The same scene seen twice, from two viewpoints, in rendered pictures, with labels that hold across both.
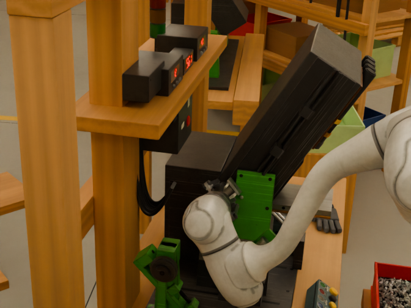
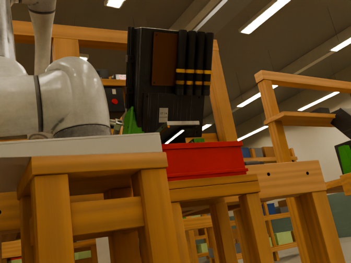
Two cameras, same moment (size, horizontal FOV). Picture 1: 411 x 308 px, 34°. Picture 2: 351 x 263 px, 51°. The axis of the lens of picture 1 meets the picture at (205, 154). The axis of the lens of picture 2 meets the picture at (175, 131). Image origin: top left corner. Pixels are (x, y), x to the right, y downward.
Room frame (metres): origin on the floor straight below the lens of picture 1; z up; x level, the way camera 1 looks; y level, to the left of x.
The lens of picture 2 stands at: (0.96, -1.61, 0.63)
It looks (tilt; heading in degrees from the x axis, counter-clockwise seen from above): 16 degrees up; 52
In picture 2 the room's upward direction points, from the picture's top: 10 degrees counter-clockwise
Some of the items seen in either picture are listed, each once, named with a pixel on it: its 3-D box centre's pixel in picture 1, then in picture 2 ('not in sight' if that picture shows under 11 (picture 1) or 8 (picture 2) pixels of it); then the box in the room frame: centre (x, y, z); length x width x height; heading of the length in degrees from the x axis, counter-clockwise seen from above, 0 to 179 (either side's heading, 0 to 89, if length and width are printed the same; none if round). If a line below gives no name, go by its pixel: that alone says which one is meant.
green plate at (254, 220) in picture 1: (254, 201); (132, 130); (1.83, -0.15, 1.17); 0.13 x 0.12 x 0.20; 169
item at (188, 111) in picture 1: (166, 117); (106, 103); (1.85, 0.12, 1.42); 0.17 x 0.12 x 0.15; 169
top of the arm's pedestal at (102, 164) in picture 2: not in sight; (88, 177); (1.35, -0.70, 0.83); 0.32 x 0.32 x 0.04; 82
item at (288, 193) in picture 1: (271, 196); (166, 138); (1.98, -0.22, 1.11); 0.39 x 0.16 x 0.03; 79
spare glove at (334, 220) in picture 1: (324, 217); (242, 166); (2.21, -0.45, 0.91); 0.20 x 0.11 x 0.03; 178
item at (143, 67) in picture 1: (144, 79); not in sight; (1.68, 0.16, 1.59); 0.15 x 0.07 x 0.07; 169
